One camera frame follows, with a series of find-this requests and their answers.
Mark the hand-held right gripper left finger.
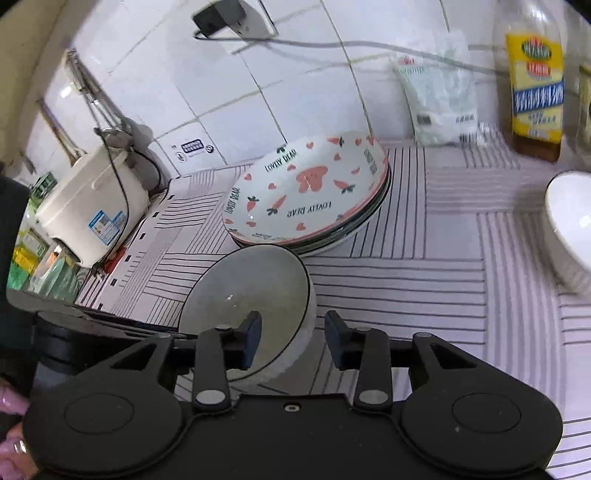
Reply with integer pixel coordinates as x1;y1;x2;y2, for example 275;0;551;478
106;311;264;415

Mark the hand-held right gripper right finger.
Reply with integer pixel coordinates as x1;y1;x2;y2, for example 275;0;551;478
324;310;482;412

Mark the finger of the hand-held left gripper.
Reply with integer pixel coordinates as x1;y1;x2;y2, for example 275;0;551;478
76;305;200;344

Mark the white ribbed bowl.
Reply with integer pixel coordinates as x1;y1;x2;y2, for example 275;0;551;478
544;171;591;295
177;244;318;385

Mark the pink bear print plate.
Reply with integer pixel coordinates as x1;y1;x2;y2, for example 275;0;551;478
222;131;390;247

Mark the person's left hand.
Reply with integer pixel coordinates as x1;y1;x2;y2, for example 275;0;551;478
0;380;41;480

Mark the green plastic basket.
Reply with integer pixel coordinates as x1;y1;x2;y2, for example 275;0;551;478
30;255;82;304

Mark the striped tablecloth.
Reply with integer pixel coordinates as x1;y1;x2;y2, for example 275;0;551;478
73;131;591;472

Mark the white rice cooker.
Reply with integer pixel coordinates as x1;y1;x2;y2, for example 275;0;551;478
35;146;150;270

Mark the wooden spatula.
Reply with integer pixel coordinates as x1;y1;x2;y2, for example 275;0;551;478
39;97;91;165

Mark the metal ladle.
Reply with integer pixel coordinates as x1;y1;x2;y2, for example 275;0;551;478
66;49;156;154

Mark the white salt bag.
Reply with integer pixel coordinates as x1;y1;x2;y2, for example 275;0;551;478
394;30;479;147

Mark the black charger plug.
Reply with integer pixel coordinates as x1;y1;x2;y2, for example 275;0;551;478
192;0;249;38

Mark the yellow label oil bottle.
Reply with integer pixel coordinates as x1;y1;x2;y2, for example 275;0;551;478
493;0;567;163

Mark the clear vinegar bottle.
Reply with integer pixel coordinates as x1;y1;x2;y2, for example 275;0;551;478
574;59;591;158

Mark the black rice cooker cord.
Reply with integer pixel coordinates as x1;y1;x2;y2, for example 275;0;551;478
93;126;163;274

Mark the white wall sticker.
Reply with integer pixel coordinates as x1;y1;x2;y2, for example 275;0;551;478
170;137;216;163

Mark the black charger cable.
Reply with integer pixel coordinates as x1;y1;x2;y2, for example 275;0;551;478
194;30;511;77

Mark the white wall socket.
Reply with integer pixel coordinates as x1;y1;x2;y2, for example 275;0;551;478
239;0;281;38

